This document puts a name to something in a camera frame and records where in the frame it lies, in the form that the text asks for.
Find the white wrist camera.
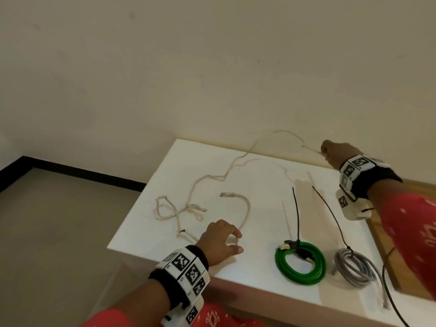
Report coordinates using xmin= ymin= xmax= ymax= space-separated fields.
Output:
xmin=162 ymin=297 xmax=205 ymax=327

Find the white marker cube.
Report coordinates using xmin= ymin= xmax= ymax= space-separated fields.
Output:
xmin=335 ymin=188 xmax=372 ymax=221

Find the black cable tie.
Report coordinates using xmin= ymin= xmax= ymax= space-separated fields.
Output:
xmin=312 ymin=186 xmax=354 ymax=252
xmin=283 ymin=187 xmax=303 ymax=260

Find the black baseboard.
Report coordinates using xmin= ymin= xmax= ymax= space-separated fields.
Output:
xmin=0 ymin=155 xmax=147 ymax=193

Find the green network cable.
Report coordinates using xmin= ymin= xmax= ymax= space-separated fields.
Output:
xmin=274 ymin=241 xmax=327 ymax=286

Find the person's left hand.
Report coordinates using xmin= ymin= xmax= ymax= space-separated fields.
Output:
xmin=197 ymin=219 xmax=244 ymax=268

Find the black wristband with marker tags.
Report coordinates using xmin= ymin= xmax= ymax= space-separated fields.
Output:
xmin=339 ymin=155 xmax=402 ymax=201
xmin=148 ymin=245 xmax=211 ymax=310

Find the person's right hand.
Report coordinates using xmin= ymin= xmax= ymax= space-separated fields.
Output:
xmin=321 ymin=139 xmax=362 ymax=173

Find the person's left forearm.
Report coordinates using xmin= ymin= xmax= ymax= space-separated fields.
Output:
xmin=81 ymin=279 xmax=173 ymax=327

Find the grey network cable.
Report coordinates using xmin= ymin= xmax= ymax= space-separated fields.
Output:
xmin=333 ymin=248 xmax=391 ymax=309

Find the beige cable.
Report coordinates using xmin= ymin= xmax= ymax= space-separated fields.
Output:
xmin=155 ymin=130 xmax=327 ymax=244

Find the person's right forearm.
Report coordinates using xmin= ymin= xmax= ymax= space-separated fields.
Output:
xmin=366 ymin=180 xmax=436 ymax=300

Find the white low table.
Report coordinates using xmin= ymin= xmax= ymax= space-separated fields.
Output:
xmin=107 ymin=139 xmax=423 ymax=327

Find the black camera cable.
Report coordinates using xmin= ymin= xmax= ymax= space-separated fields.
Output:
xmin=362 ymin=207 xmax=409 ymax=327

